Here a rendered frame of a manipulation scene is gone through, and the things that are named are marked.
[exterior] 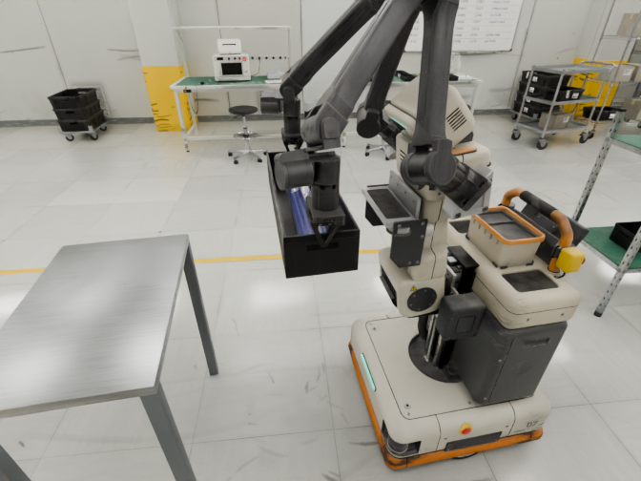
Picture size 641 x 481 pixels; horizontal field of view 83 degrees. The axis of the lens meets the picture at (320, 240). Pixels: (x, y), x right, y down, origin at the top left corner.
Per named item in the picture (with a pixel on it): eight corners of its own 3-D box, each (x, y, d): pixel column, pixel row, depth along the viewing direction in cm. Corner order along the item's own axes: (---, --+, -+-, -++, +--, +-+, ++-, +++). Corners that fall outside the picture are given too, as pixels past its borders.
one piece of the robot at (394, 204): (400, 221, 133) (407, 165, 122) (433, 265, 110) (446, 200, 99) (358, 225, 131) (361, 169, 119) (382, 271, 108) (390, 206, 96)
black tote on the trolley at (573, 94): (558, 102, 460) (562, 91, 453) (539, 98, 484) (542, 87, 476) (581, 100, 472) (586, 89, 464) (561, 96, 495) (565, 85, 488)
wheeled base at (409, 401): (463, 330, 202) (473, 296, 189) (542, 443, 149) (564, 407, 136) (345, 348, 191) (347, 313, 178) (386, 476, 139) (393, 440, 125)
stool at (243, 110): (217, 159, 447) (210, 109, 415) (248, 149, 481) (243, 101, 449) (246, 168, 420) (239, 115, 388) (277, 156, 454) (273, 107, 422)
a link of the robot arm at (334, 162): (346, 154, 69) (332, 145, 73) (314, 158, 66) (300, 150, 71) (344, 188, 73) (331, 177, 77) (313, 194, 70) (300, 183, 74)
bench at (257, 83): (194, 135, 531) (183, 76, 488) (297, 133, 544) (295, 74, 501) (183, 153, 468) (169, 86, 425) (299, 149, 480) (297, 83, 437)
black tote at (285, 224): (358, 270, 86) (361, 229, 80) (285, 279, 84) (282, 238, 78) (316, 178, 134) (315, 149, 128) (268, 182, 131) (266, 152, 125)
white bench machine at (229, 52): (216, 78, 475) (210, 38, 451) (250, 77, 483) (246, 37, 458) (215, 82, 445) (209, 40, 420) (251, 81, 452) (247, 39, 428)
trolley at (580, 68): (507, 139, 517) (528, 61, 463) (555, 133, 543) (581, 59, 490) (538, 151, 474) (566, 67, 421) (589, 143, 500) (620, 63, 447)
